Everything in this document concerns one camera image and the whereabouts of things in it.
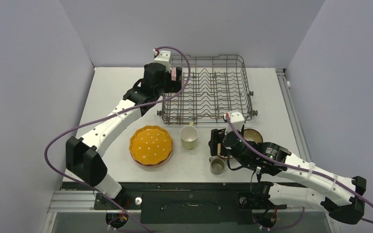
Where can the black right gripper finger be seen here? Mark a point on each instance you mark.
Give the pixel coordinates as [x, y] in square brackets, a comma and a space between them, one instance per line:
[216, 138]
[225, 155]

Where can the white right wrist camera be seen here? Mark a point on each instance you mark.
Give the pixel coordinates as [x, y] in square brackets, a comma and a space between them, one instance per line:
[234, 118]

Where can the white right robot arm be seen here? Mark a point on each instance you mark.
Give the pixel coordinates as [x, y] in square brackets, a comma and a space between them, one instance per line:
[283, 178]

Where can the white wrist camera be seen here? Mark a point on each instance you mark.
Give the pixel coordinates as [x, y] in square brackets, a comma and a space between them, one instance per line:
[234, 118]
[163, 57]

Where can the pink mug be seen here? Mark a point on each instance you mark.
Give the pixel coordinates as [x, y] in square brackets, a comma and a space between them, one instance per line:
[174, 74]

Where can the orange polka dot plate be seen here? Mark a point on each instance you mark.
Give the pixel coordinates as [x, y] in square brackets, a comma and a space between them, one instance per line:
[151, 146]

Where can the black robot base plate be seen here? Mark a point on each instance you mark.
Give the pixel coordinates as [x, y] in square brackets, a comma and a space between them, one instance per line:
[196, 203]

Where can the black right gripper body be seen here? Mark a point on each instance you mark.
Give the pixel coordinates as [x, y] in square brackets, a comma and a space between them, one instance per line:
[216, 142]

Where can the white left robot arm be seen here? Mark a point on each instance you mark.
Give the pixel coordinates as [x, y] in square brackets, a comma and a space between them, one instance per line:
[84, 154]

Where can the brown ceramic bowl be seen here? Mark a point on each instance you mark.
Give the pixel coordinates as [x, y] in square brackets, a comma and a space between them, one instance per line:
[249, 135]

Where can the pale yellow mug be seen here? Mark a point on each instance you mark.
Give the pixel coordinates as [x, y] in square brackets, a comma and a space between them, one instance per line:
[189, 135]

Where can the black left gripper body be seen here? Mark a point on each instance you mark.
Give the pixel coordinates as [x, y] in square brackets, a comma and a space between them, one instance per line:
[165, 87]

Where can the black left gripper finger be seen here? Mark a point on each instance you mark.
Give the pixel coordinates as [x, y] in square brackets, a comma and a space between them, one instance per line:
[179, 71]
[176, 86]

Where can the grey wire dish rack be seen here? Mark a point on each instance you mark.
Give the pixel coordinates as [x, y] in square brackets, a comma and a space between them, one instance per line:
[216, 85]

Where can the aluminium frame rail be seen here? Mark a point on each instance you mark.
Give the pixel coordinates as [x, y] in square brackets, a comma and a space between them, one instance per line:
[293, 117]

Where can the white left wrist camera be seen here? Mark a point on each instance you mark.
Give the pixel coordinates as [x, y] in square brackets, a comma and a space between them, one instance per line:
[163, 57]

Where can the small grey-green cup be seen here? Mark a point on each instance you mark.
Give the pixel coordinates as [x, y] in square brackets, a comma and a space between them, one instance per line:
[217, 165]

